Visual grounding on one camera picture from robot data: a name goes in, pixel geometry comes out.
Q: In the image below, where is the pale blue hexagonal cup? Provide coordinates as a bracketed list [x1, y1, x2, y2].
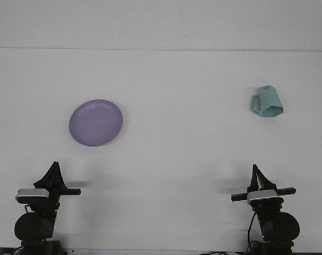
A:
[249, 84, 284, 119]

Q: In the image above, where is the pale purple round plate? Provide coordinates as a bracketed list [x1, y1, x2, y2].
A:
[68, 99, 124, 148]

